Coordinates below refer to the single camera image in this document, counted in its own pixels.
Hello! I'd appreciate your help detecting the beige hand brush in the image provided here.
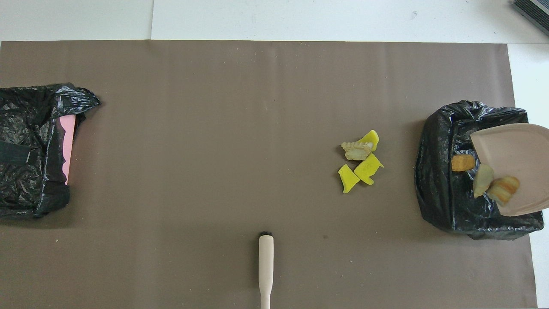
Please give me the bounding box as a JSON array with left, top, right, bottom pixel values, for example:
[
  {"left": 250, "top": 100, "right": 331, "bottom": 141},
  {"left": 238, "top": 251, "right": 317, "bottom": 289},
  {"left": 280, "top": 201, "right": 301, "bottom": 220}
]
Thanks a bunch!
[{"left": 258, "top": 232, "right": 275, "bottom": 309}]

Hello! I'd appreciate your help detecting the yellow sponge piece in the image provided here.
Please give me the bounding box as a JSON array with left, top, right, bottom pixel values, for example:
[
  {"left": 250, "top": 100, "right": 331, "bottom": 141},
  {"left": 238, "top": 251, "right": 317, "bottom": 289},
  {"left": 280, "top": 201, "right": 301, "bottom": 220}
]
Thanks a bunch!
[
  {"left": 338, "top": 164, "right": 361, "bottom": 194},
  {"left": 358, "top": 130, "right": 380, "bottom": 151},
  {"left": 353, "top": 153, "right": 384, "bottom": 186}
]

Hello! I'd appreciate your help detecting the beige ridged food piece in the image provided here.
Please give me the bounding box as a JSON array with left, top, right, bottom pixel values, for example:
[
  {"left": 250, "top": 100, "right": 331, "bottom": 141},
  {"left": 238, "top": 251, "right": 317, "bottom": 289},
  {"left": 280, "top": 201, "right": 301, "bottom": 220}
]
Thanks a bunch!
[{"left": 341, "top": 142, "right": 373, "bottom": 161}]

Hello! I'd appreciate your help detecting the brown toy bread loaf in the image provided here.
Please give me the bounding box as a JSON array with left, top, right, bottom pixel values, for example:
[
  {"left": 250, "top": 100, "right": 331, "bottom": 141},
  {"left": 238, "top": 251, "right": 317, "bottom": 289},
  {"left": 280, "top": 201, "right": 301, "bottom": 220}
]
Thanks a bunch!
[{"left": 451, "top": 154, "right": 476, "bottom": 172}]

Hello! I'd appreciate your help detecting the pale beige food chunk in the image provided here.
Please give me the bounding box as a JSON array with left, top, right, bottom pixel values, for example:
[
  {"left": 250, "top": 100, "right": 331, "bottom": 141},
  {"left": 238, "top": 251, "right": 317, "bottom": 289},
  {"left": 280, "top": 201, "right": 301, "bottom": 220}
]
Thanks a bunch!
[{"left": 473, "top": 164, "right": 495, "bottom": 198}]

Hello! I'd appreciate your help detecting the toy croissant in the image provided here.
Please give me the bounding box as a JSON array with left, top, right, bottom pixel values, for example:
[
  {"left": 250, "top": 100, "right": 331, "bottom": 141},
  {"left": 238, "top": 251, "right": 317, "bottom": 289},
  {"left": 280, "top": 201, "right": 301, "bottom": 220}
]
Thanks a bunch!
[{"left": 487, "top": 176, "right": 520, "bottom": 205}]

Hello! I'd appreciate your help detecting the pale pink dustpan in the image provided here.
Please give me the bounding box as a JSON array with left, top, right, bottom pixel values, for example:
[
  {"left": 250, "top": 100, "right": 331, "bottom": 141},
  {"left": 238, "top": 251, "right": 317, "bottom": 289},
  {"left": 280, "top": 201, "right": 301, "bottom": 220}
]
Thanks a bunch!
[{"left": 470, "top": 123, "right": 549, "bottom": 217}]

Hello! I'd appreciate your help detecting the crumpled black trash bag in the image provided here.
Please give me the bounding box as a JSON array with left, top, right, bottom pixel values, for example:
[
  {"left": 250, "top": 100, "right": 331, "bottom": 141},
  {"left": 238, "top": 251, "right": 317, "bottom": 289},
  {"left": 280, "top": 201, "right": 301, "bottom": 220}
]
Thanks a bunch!
[{"left": 0, "top": 83, "right": 102, "bottom": 218}]

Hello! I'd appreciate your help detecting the pink plastic bin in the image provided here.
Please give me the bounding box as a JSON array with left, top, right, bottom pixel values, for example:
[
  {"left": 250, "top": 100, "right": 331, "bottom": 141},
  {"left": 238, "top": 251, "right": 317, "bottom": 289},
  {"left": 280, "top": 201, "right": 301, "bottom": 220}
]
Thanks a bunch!
[{"left": 59, "top": 114, "right": 77, "bottom": 186}]

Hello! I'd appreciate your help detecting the black bag covered bin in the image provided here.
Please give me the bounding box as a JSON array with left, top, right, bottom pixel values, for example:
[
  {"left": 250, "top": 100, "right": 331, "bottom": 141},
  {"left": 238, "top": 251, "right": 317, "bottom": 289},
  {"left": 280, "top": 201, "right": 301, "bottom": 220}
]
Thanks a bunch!
[{"left": 414, "top": 100, "right": 544, "bottom": 241}]

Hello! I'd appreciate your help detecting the brown table mat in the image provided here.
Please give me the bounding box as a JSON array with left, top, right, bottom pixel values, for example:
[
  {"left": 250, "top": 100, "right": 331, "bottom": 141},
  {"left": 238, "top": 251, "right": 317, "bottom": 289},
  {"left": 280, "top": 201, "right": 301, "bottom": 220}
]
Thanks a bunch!
[{"left": 0, "top": 40, "right": 537, "bottom": 309}]

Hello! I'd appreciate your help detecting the dark ribbed object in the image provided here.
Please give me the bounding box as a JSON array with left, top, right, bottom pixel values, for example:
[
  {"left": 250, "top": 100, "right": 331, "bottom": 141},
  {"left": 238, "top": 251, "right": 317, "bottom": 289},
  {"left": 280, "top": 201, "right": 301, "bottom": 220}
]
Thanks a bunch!
[{"left": 512, "top": 0, "right": 549, "bottom": 36}]

